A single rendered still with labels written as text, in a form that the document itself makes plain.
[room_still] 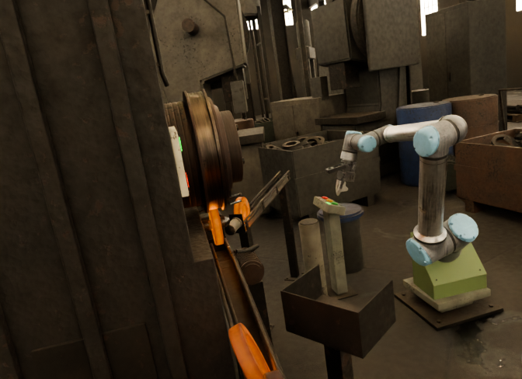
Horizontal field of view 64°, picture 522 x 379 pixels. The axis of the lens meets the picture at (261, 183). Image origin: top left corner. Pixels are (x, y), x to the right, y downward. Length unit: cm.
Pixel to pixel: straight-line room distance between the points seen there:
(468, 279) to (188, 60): 313
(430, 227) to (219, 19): 297
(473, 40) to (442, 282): 429
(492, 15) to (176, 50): 410
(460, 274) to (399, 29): 339
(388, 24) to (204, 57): 209
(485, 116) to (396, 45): 124
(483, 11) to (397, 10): 147
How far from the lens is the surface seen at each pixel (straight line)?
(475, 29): 625
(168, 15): 438
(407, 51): 531
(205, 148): 139
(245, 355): 99
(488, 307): 259
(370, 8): 492
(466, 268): 249
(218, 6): 432
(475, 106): 508
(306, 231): 243
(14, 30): 115
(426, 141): 181
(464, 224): 226
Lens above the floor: 132
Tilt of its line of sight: 13 degrees down
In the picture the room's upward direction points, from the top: 9 degrees counter-clockwise
